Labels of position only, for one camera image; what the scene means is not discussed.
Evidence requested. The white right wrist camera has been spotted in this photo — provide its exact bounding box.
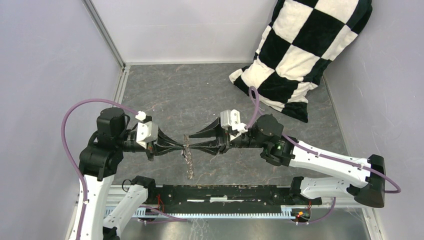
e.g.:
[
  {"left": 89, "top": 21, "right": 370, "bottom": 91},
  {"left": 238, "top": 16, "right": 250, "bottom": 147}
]
[{"left": 220, "top": 109, "right": 248, "bottom": 141}]

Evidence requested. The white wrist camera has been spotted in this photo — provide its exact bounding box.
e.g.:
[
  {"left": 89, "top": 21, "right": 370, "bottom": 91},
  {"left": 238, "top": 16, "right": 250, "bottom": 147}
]
[
  {"left": 135, "top": 111, "right": 159, "bottom": 149},
  {"left": 220, "top": 109, "right": 248, "bottom": 141}
]

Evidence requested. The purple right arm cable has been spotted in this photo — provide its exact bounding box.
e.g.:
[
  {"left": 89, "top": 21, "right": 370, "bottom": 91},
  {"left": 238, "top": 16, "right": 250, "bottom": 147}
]
[{"left": 248, "top": 86, "right": 402, "bottom": 225}]

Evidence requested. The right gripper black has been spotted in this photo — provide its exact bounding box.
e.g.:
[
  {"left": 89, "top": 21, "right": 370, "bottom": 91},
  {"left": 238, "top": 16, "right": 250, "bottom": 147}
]
[{"left": 189, "top": 116, "right": 266, "bottom": 156}]

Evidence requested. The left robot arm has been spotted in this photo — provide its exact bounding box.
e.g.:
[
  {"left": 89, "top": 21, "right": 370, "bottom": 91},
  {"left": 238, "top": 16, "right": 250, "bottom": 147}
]
[{"left": 70, "top": 107, "right": 184, "bottom": 240}]

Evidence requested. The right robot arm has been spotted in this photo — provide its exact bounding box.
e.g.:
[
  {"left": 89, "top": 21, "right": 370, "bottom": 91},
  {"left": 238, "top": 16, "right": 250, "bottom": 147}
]
[{"left": 189, "top": 111, "right": 386, "bottom": 208}]

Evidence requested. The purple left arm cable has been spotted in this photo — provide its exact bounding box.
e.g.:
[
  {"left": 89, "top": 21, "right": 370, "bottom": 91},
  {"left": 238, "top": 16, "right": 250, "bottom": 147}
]
[{"left": 60, "top": 98, "right": 188, "bottom": 240}]

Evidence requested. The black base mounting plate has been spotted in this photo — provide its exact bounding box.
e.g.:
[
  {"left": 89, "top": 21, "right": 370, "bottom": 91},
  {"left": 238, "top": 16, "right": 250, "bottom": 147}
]
[{"left": 144, "top": 185, "right": 323, "bottom": 214}]

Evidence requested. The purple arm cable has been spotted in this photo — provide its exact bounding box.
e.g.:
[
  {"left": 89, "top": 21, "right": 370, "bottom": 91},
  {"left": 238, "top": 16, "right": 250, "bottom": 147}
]
[
  {"left": 60, "top": 98, "right": 188, "bottom": 240},
  {"left": 248, "top": 86, "right": 402, "bottom": 225}
]

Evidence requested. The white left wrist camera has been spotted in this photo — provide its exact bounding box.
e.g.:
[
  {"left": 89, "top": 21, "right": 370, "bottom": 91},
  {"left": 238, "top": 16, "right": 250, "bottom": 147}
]
[{"left": 135, "top": 111, "right": 159, "bottom": 149}]

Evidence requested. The metal disc with key rings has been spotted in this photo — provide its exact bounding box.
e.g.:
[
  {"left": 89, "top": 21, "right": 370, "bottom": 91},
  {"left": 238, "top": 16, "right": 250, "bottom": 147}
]
[{"left": 183, "top": 134, "right": 195, "bottom": 180}]

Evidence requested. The black and white checkered pillow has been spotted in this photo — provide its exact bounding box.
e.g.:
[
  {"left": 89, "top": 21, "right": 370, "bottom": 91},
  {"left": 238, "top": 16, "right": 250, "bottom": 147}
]
[{"left": 229, "top": 0, "right": 373, "bottom": 123}]

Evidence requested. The aluminium corner post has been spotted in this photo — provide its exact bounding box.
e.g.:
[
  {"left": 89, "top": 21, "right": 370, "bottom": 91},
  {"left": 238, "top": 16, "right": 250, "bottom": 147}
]
[{"left": 82, "top": 0, "right": 126, "bottom": 69}]

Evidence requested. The white slotted cable duct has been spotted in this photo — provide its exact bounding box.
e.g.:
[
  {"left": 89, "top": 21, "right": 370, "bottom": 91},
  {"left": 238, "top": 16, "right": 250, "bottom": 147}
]
[{"left": 132, "top": 207, "right": 295, "bottom": 220}]

